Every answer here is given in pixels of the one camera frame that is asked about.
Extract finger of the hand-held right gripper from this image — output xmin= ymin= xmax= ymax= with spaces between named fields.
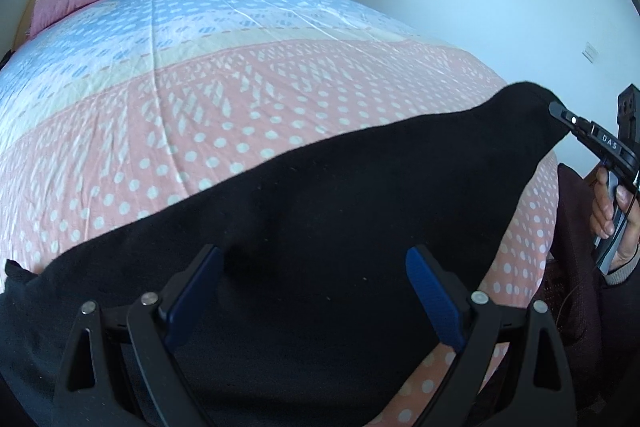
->
xmin=548 ymin=102 xmax=640 ymax=174

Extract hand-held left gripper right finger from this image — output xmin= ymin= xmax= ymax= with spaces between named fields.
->
xmin=406 ymin=244 xmax=581 ymax=427

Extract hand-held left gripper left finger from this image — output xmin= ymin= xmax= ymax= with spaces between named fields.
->
xmin=52 ymin=244 xmax=225 ymax=427

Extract black pants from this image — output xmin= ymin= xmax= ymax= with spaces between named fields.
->
xmin=0 ymin=82 xmax=571 ymax=427

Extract person's right forearm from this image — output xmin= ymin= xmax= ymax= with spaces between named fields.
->
xmin=602 ymin=244 xmax=640 ymax=288

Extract person's right hand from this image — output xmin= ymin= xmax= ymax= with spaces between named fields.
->
xmin=589 ymin=167 xmax=640 ymax=269

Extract person's maroon clothing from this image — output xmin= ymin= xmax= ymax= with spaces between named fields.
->
xmin=540 ymin=163 xmax=640 ymax=427

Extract polka dot bedsheet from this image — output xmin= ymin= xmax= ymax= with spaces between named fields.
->
xmin=0 ymin=0 xmax=560 ymax=427

